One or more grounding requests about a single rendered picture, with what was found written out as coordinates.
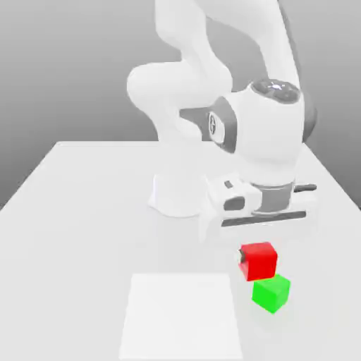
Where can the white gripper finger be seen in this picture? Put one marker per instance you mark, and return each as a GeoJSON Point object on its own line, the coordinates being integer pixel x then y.
{"type": "Point", "coordinates": [240, 256]}

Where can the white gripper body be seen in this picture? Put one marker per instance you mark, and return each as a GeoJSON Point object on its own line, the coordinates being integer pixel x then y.
{"type": "Point", "coordinates": [262, 219]}

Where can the small red cube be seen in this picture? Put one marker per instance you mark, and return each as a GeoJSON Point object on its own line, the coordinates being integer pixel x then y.
{"type": "Point", "coordinates": [261, 262]}

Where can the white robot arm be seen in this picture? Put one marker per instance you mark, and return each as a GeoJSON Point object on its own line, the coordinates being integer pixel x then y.
{"type": "Point", "coordinates": [265, 135]}

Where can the small green cube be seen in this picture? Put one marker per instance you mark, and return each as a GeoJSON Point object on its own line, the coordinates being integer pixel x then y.
{"type": "Point", "coordinates": [270, 294]}

